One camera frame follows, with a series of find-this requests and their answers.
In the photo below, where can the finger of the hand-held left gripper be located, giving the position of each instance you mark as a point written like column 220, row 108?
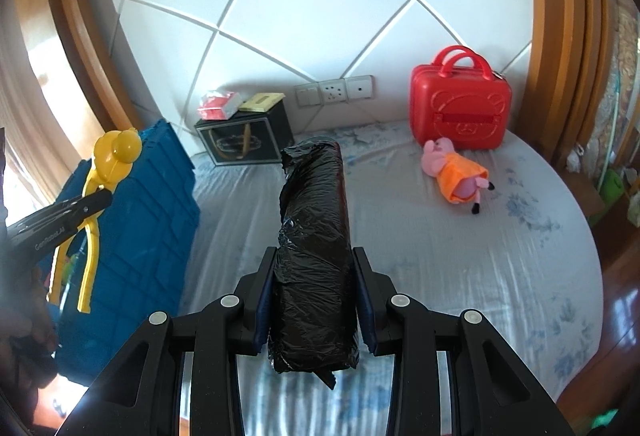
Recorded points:
column 85, row 205

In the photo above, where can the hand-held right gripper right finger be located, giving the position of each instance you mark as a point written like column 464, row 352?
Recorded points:
column 367, row 318

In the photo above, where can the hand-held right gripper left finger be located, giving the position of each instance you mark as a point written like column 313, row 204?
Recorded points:
column 263, row 313

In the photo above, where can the yellow plastic clamp tongs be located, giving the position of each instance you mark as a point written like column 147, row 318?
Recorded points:
column 117, row 149

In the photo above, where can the blue plastic crate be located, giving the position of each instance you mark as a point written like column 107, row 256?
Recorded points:
column 150, row 226

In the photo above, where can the black garbage bag roll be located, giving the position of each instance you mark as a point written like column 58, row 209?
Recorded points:
column 315, row 241

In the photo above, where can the person's left hand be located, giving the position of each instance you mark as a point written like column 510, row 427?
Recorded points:
column 42, row 321

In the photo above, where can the beige curtain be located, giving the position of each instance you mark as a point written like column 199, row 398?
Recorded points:
column 35, row 106

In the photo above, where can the floral white bed sheet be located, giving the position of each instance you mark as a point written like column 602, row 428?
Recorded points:
column 475, row 276

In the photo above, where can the red clear plastic packet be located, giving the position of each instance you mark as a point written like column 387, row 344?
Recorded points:
column 217, row 106

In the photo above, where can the pink pig plush toy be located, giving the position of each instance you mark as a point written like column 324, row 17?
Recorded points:
column 455, row 176

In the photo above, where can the black gift box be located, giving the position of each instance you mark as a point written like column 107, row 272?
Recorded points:
column 260, row 141

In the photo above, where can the flat yellow box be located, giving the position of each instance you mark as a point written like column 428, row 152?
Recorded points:
column 261, row 102

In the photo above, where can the red bear embossed suitcase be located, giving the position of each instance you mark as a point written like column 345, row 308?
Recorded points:
column 460, row 111

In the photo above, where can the green cloth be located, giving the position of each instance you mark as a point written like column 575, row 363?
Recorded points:
column 605, row 420

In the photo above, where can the green box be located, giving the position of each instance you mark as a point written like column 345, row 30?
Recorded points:
column 611, row 188

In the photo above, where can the wooden headboard frame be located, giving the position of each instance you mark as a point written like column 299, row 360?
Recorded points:
column 90, row 26
column 555, row 41

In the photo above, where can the white wall switch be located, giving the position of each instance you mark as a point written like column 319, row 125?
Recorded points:
column 307, row 96

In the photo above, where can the white wall power socket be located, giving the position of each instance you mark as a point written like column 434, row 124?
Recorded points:
column 333, row 92

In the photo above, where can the white wall outlet plate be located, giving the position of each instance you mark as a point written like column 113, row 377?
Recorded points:
column 360, row 88

